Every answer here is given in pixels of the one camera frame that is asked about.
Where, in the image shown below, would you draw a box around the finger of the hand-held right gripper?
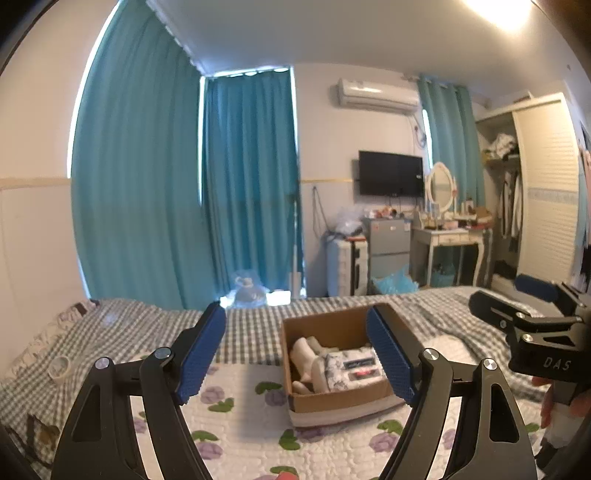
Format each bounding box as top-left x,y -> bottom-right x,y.
468,291 -> 583,342
515,274 -> 591,319

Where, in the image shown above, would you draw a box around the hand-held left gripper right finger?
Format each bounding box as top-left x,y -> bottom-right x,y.
366,302 -> 539,480

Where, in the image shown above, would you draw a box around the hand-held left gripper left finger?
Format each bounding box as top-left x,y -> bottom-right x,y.
51,301 -> 227,480

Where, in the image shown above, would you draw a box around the floral tissue pack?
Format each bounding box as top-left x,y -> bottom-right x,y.
323,347 -> 387,392

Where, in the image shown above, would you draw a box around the brown cardboard box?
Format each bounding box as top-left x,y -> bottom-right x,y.
281,305 -> 407,428

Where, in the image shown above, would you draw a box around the person's right hand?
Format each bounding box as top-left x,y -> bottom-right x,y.
531,376 -> 591,428

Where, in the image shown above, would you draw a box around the blue plastic bag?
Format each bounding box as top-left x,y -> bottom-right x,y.
372,270 -> 419,294

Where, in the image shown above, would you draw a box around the bagged blue plush toy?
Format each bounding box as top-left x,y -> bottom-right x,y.
228,270 -> 271,308

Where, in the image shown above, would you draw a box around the white dressing table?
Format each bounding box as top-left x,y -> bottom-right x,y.
411,212 -> 492,289

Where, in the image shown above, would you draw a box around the hanging clothes in wardrobe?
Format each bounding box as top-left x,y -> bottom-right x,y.
496,168 -> 525,241

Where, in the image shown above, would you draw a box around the cosmetics on dressing table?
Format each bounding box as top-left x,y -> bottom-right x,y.
418,198 -> 492,232

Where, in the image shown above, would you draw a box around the white suitcase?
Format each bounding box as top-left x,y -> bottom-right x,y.
325,235 -> 370,296

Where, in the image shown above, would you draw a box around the cream wardrobe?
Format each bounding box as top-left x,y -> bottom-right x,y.
475,92 -> 583,296

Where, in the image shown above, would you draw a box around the grey small fridge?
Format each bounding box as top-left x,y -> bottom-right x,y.
362,217 -> 413,284

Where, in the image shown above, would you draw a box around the white oval mirror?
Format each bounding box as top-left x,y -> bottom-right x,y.
426,161 -> 455,215

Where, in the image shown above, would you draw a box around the clear plastic bag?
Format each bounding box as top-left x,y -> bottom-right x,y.
335,205 -> 365,236

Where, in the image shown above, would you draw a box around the patterned pillow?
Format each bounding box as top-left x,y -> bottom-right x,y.
9,299 -> 100,370

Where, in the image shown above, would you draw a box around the folded clothes on shelf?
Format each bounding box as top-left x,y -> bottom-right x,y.
485,133 -> 520,160

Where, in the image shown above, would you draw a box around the short teal curtain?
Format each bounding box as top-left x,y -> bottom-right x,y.
418,74 -> 485,213

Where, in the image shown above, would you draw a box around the narrow teal curtain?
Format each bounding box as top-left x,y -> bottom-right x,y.
201,67 -> 303,305

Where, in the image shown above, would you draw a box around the wide teal curtain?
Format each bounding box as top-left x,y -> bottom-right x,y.
69,0 -> 206,310

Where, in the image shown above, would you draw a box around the white air conditioner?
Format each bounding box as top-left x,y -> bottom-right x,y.
336,78 -> 420,115

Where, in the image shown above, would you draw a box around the hanging wall cable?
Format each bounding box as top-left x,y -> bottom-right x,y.
311,185 -> 324,232

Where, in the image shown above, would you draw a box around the black wall television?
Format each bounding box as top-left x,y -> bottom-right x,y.
358,150 -> 424,197

